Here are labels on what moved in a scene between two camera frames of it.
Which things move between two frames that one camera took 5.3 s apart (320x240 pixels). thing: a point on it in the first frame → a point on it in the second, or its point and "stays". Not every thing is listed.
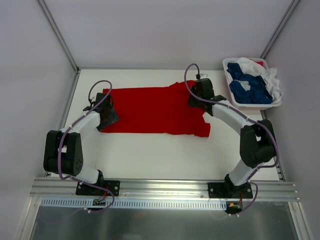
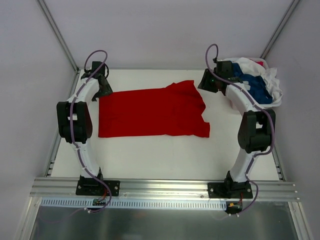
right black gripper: [194, 99] → [210, 81]
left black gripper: [110, 119] → [103, 85]
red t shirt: [164, 110] stays
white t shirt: [269, 76] stays
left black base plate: [112, 186] stays
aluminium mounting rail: [159, 190] stays
